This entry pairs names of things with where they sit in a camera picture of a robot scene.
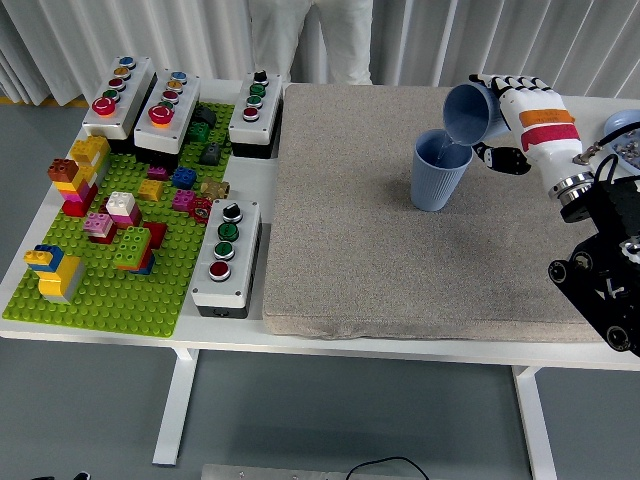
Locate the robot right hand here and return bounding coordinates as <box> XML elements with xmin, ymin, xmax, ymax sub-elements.
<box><xmin>468</xmin><ymin>73</ymin><xmax>594</xmax><ymax>189</ymax></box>

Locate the blue ribbed cup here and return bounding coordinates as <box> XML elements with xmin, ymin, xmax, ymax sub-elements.
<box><xmin>442</xmin><ymin>82</ymin><xmax>511</xmax><ymax>147</ymax></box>
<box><xmin>409</xmin><ymin>129</ymin><xmax>474</xmax><ymax>213</ymax></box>

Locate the blue plate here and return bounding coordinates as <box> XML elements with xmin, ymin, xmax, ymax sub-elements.
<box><xmin>603</xmin><ymin>109</ymin><xmax>640</xmax><ymax>176</ymax></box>

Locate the small metal nuts pile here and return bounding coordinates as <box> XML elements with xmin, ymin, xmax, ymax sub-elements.
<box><xmin>616</xmin><ymin>143</ymin><xmax>640</xmax><ymax>169</ymax></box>

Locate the white table leg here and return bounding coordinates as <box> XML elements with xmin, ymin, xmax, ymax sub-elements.
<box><xmin>152</xmin><ymin>348</ymin><xmax>200</xmax><ymax>468</ymax></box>
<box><xmin>513</xmin><ymin>365</ymin><xmax>558</xmax><ymax>480</ymax></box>

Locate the green studded baseplate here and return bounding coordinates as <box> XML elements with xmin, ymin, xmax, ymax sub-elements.
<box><xmin>2</xmin><ymin>102</ymin><xmax>236</xmax><ymax>340</ymax></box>

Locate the yellow blue brick tower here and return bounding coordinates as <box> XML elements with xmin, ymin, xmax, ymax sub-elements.
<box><xmin>23</xmin><ymin>244</ymin><xmax>87</xmax><ymax>305</ymax></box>

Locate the grey-brown fabric mat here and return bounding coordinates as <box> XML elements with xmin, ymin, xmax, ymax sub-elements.
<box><xmin>261</xmin><ymin>82</ymin><xmax>609</xmax><ymax>344</ymax></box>

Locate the green-topped brick stack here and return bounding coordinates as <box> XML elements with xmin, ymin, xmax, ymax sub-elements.
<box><xmin>112</xmin><ymin>225</ymin><xmax>155</xmax><ymax>276</ymax></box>

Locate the pink red brick stack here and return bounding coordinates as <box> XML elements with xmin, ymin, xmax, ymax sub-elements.
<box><xmin>83</xmin><ymin>211</ymin><xmax>119</xmax><ymax>246</ymax></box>

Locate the person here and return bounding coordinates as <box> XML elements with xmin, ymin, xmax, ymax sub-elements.
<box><xmin>248</xmin><ymin>0</ymin><xmax>375</xmax><ymax>86</ymax></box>

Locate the white pink brick stack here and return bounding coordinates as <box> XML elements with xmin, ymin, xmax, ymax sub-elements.
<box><xmin>104</xmin><ymin>191</ymin><xmax>143</xmax><ymax>229</ymax></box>

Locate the four-button control box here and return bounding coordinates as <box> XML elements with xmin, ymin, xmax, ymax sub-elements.
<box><xmin>227</xmin><ymin>69</ymin><xmax>284</xmax><ymax>160</ymax></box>
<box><xmin>190</xmin><ymin>198</ymin><xmax>263</xmax><ymax>320</ymax></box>

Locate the brown-topped brick tower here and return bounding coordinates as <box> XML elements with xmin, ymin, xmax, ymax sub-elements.
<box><xmin>46</xmin><ymin>158</ymin><xmax>99</xmax><ymax>218</ymax></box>

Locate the red valve handwheel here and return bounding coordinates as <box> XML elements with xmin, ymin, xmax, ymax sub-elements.
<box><xmin>188</xmin><ymin>197</ymin><xmax>215</xmax><ymax>222</ymax></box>

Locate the blue brick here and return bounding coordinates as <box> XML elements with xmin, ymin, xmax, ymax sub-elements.
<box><xmin>171</xmin><ymin>166</ymin><xmax>197</xmax><ymax>190</ymax></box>

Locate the brass pipe fitting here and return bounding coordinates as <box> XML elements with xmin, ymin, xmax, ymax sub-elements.
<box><xmin>200</xmin><ymin>179</ymin><xmax>231</xmax><ymax>202</ymax></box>

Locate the yellow white brick stack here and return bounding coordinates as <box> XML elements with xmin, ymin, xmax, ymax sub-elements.
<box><xmin>69</xmin><ymin>135</ymin><xmax>112</xmax><ymax>187</ymax></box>

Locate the five-button control box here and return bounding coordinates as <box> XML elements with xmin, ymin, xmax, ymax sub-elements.
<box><xmin>133</xmin><ymin>68</ymin><xmax>202</xmax><ymax>169</ymax></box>
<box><xmin>81</xmin><ymin>54</ymin><xmax>157</xmax><ymax>154</ymax></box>

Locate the white pleated curtain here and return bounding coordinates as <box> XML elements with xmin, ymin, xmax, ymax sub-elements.
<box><xmin>0</xmin><ymin>0</ymin><xmax>640</xmax><ymax>107</ymax></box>

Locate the black cable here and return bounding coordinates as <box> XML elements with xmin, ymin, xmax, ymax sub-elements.
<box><xmin>347</xmin><ymin>455</ymin><xmax>429</xmax><ymax>480</ymax></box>

